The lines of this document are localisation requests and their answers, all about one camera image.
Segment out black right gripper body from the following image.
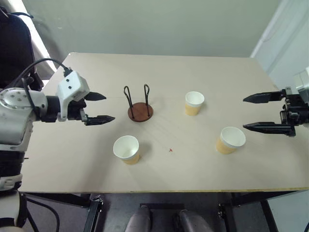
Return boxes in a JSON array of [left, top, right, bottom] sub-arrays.
[[280, 86, 309, 126]]

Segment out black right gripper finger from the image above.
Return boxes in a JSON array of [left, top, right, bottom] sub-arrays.
[[242, 89, 287, 103], [242, 121, 296, 137]]

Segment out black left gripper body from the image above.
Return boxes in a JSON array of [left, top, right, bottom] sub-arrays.
[[67, 97, 88, 125]]

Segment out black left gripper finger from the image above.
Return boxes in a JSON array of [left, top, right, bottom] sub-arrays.
[[84, 91, 107, 102], [85, 115, 116, 127]]

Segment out yellow white paper cup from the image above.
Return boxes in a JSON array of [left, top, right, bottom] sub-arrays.
[[185, 90, 205, 116], [112, 135, 140, 166], [215, 126, 247, 155]]

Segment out black office chair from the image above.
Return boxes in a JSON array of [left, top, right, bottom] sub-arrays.
[[0, 6, 44, 90]]

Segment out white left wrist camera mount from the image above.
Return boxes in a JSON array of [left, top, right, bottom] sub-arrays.
[[56, 71, 90, 121]]

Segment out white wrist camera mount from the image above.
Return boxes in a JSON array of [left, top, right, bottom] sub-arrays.
[[56, 71, 90, 121], [293, 68, 309, 98]]

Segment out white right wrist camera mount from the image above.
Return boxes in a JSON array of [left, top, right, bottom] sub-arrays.
[[293, 68, 309, 98]]

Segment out wooden cup holder stand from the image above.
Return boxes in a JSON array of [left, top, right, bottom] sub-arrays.
[[123, 84, 155, 124]]

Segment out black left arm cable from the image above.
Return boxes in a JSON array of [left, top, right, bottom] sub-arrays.
[[4, 58, 73, 114]]

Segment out black floor cable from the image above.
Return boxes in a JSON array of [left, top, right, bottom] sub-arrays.
[[23, 195, 61, 232]]

